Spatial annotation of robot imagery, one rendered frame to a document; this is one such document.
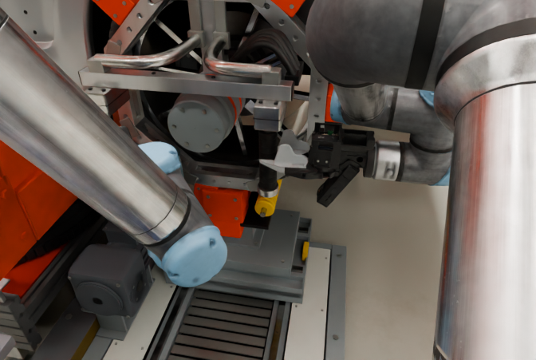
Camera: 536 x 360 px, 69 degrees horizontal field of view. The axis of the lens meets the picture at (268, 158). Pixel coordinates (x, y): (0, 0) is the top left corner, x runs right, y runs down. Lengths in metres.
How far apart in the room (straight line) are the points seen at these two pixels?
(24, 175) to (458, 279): 1.04
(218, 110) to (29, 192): 0.54
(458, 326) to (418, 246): 1.66
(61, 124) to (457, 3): 0.30
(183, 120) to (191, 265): 0.46
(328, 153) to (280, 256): 0.74
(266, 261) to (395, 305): 0.53
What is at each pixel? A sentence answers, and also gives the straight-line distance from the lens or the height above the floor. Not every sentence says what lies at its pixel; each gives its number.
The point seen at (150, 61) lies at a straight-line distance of 0.79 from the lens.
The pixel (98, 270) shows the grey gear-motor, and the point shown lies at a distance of 1.21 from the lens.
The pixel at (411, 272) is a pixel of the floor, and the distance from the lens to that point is 1.75.
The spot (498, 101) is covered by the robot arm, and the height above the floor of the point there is 1.16.
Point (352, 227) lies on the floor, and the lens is 1.87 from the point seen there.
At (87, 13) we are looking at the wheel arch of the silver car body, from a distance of 1.21.
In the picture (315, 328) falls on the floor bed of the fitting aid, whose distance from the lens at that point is 1.42.
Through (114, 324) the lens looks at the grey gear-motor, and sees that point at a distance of 1.45.
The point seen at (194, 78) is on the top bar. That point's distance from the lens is 0.76.
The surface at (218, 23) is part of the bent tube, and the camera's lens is 0.90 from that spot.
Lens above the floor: 1.26
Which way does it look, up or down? 33 degrees down
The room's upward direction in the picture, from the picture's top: straight up
